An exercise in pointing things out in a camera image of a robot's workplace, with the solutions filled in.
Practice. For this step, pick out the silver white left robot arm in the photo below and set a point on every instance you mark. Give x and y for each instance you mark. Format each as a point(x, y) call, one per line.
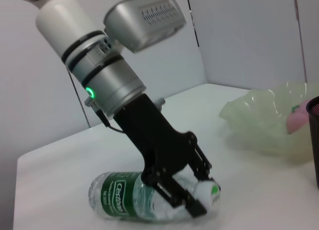
point(74, 33)

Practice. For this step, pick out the black mesh pen holder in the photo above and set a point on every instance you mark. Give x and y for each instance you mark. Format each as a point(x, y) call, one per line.
point(314, 140)

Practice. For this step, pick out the pink toy peach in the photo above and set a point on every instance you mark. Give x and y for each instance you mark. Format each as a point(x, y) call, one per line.
point(297, 120)

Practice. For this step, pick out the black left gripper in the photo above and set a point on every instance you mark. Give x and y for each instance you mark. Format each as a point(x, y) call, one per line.
point(154, 140)

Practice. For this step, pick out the translucent green fruit plate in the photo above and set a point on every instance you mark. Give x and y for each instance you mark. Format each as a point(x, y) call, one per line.
point(259, 120)

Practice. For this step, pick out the clear green-label water bottle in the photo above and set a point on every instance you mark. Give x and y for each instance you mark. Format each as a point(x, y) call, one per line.
point(117, 197)

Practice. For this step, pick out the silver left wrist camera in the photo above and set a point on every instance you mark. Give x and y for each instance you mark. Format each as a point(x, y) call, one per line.
point(147, 23)

